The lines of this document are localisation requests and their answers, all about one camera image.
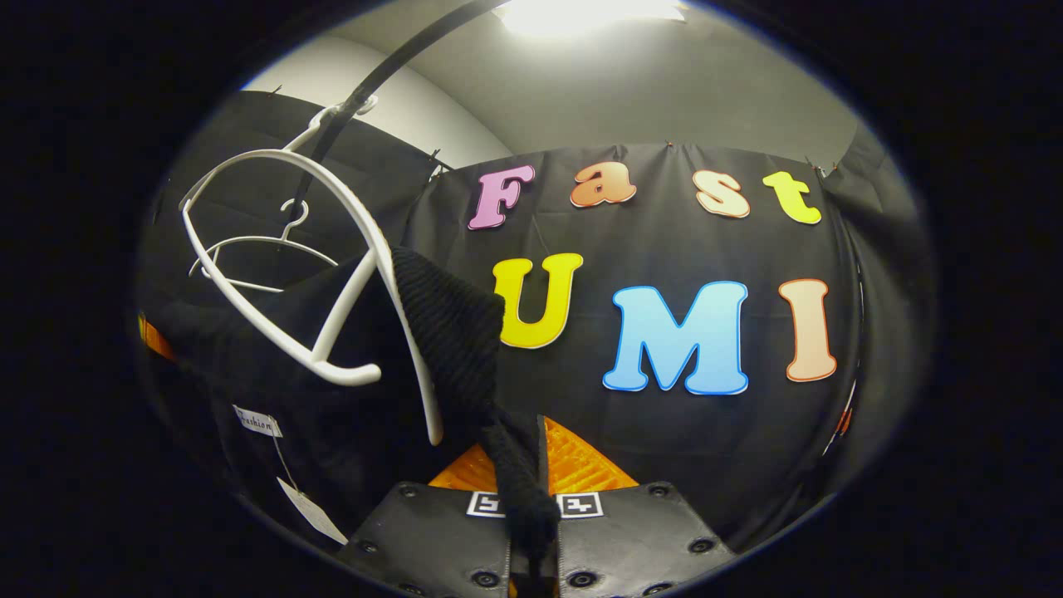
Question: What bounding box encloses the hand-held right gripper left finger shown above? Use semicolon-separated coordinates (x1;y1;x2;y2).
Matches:
340;444;512;598

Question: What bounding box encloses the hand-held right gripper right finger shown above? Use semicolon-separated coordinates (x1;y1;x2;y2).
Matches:
540;415;736;598

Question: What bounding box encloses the white plastic clothes hanger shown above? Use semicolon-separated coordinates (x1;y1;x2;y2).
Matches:
179;96;445;447
189;198;340;294

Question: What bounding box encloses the black knit garment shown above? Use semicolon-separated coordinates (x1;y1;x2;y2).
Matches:
145;245;564;574

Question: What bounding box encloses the black metal clothes rack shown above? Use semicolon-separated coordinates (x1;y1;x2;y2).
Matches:
291;0;507;221

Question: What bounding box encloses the black backdrop cloth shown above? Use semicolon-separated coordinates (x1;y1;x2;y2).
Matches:
137;90;935;549

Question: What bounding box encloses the large ceiling light panel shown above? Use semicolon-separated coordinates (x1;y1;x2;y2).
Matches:
498;0;690;36

